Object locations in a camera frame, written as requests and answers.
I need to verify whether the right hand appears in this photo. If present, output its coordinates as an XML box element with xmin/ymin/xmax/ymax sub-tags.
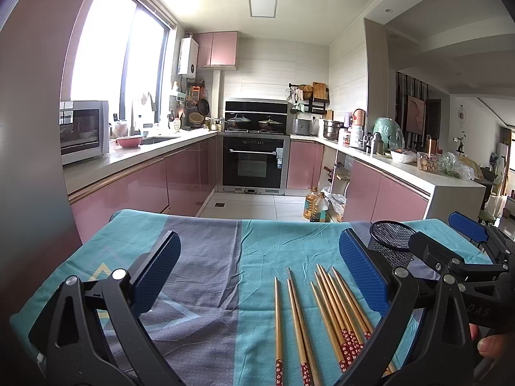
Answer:
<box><xmin>470</xmin><ymin>324</ymin><xmax>514</xmax><ymax>359</ymax></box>

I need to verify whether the black mesh utensil holder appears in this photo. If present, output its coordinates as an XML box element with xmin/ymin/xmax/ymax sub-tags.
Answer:
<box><xmin>368</xmin><ymin>220</ymin><xmax>416</xmax><ymax>268</ymax></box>

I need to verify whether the green oil bottle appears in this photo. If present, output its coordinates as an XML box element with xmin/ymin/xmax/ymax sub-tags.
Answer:
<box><xmin>310</xmin><ymin>193</ymin><xmax>329</xmax><ymax>222</ymax></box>

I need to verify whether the yellow oil bottle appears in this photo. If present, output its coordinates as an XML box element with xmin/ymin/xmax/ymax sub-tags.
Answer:
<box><xmin>303</xmin><ymin>187</ymin><xmax>319</xmax><ymax>220</ymax></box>

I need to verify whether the teal grey tablecloth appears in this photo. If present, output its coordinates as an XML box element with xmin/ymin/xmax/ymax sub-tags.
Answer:
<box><xmin>8</xmin><ymin>208</ymin><xmax>494</xmax><ymax>386</ymax></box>

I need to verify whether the steel stock pot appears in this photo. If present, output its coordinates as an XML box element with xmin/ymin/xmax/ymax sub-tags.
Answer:
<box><xmin>323</xmin><ymin>119</ymin><xmax>344</xmax><ymax>140</ymax></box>

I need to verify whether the red bowl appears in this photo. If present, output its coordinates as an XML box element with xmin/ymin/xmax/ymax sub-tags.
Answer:
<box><xmin>115</xmin><ymin>135</ymin><xmax>142</xmax><ymax>149</ymax></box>

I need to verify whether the silver microwave oven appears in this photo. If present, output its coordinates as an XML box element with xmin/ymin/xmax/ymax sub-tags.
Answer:
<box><xmin>59</xmin><ymin>100</ymin><xmax>109</xmax><ymax>166</ymax></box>

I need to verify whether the black built-in oven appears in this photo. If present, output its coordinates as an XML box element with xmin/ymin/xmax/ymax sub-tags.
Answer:
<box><xmin>221</xmin><ymin>133</ymin><xmax>290</xmax><ymax>194</ymax></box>

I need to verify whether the black range hood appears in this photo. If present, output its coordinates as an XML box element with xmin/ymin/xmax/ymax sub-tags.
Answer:
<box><xmin>224</xmin><ymin>100</ymin><xmax>288</xmax><ymax>134</ymax></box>

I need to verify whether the white water heater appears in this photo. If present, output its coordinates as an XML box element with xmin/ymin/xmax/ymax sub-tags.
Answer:
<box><xmin>177</xmin><ymin>37</ymin><xmax>199</xmax><ymax>78</ymax></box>

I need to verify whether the pink upper cabinet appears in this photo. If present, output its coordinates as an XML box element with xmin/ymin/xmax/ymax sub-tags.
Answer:
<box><xmin>193</xmin><ymin>31</ymin><xmax>238</xmax><ymax>69</ymax></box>

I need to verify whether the wall spice rack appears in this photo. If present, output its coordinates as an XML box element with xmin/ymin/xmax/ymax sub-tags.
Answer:
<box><xmin>286</xmin><ymin>82</ymin><xmax>330</xmax><ymax>115</ymax></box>

